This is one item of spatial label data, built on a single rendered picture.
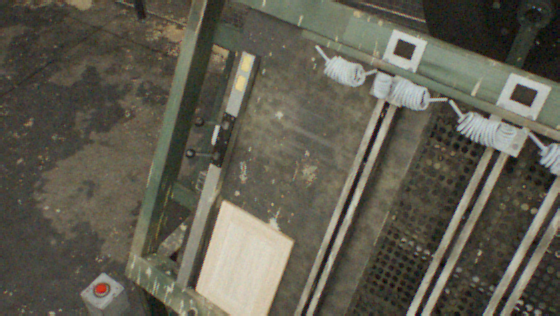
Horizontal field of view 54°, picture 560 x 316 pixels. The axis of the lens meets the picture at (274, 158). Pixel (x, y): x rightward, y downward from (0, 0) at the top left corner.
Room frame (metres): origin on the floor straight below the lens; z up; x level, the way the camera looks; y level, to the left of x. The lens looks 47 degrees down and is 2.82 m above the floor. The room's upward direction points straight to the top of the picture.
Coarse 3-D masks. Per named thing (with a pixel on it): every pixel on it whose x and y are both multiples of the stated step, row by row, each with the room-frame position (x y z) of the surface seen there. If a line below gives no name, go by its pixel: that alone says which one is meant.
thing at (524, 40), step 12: (528, 36) 1.53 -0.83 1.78; (516, 48) 1.52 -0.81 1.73; (528, 48) 1.52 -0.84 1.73; (516, 60) 1.50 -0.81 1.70; (468, 168) 1.38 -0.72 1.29; (468, 180) 1.37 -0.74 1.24; (456, 192) 1.35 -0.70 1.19; (432, 240) 1.29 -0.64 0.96; (384, 264) 1.30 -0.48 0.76; (420, 264) 1.26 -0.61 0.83; (408, 276) 1.20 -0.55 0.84
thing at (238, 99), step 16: (240, 64) 1.51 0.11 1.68; (256, 64) 1.51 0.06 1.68; (240, 96) 1.45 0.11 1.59; (240, 112) 1.43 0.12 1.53; (224, 160) 1.35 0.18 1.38; (208, 176) 1.33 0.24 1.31; (224, 176) 1.34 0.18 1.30; (208, 192) 1.30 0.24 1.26; (208, 208) 1.26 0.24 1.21; (208, 224) 1.25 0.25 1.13; (192, 240) 1.21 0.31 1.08; (192, 256) 1.18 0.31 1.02; (192, 272) 1.15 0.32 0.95
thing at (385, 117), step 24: (384, 72) 1.13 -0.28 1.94; (384, 96) 1.12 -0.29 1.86; (384, 120) 1.18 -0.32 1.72; (384, 144) 1.16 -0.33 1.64; (360, 168) 1.13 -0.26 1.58; (360, 192) 1.08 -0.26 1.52; (336, 216) 1.06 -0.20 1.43; (336, 240) 1.01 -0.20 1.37; (336, 264) 0.99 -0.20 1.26; (312, 288) 0.95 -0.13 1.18; (312, 312) 0.89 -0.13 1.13
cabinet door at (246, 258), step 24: (240, 216) 1.21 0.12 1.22; (216, 240) 1.19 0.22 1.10; (240, 240) 1.16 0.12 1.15; (264, 240) 1.13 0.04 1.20; (288, 240) 1.10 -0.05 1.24; (216, 264) 1.14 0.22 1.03; (240, 264) 1.11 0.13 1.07; (264, 264) 1.08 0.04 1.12; (216, 288) 1.08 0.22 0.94; (240, 288) 1.05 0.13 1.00; (264, 288) 1.02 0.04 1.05; (240, 312) 1.00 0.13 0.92; (264, 312) 0.97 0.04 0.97
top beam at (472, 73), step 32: (256, 0) 1.54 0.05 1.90; (288, 0) 1.49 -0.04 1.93; (320, 0) 1.45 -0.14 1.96; (320, 32) 1.39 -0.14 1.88; (352, 32) 1.35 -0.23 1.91; (384, 32) 1.31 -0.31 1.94; (416, 32) 1.30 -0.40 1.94; (448, 64) 1.18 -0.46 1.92; (480, 64) 1.15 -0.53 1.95; (480, 96) 1.10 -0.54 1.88
